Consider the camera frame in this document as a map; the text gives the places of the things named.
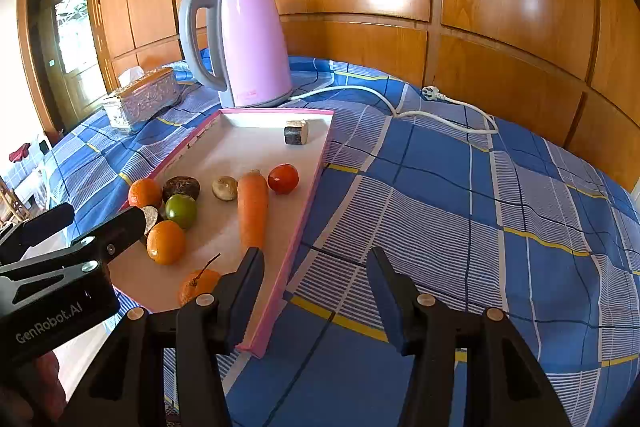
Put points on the wooden door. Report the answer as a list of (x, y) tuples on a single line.
[(65, 42)]

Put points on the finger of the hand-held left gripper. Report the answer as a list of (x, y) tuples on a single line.
[(40, 222), (120, 232)]

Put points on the carrot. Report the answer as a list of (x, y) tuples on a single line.
[(252, 212)]

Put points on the person's left hand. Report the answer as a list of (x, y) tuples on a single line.
[(50, 382)]

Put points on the orange with stem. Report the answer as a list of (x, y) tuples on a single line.
[(197, 286)]

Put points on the small dark eggplant piece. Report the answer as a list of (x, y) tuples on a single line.
[(295, 134)]

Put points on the silver patterned tissue box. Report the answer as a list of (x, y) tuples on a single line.
[(145, 99)]

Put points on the pink rimmed white tray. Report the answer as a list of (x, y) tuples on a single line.
[(250, 147)]

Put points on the large dark eggplant piece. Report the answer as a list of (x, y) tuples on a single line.
[(155, 219)]

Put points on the pink electric kettle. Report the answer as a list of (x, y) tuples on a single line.
[(250, 42)]

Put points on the blue plaid tablecloth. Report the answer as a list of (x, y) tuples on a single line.
[(450, 207)]

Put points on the dark passion fruit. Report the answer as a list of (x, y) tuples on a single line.
[(181, 187)]

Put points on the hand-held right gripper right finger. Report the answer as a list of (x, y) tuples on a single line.
[(387, 307)]

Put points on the green lime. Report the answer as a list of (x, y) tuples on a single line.
[(181, 212)]

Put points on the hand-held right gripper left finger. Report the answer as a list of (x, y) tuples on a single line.
[(250, 307)]

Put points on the red cloth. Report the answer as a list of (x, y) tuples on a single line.
[(20, 153)]

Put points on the red tomato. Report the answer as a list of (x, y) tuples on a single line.
[(283, 179)]

